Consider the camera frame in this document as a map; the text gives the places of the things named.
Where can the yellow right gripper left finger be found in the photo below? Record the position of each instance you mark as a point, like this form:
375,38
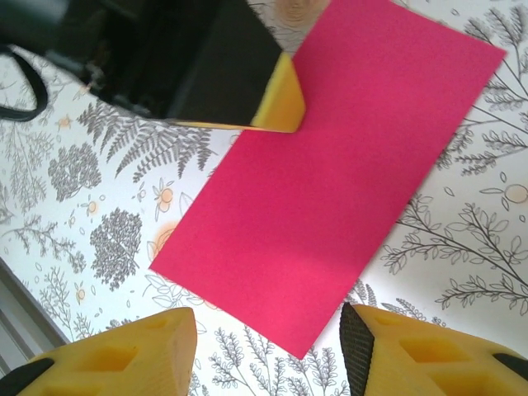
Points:
115,363

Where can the aluminium frame cross rail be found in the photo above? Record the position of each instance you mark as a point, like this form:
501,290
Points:
24,313

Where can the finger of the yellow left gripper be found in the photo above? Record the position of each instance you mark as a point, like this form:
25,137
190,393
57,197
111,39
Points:
284,103

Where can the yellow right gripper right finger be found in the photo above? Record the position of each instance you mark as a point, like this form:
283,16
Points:
433,363

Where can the pink paper sheet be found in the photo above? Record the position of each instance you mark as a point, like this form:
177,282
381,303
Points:
321,185

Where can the floral print table mat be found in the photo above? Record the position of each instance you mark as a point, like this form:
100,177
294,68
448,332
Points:
103,198

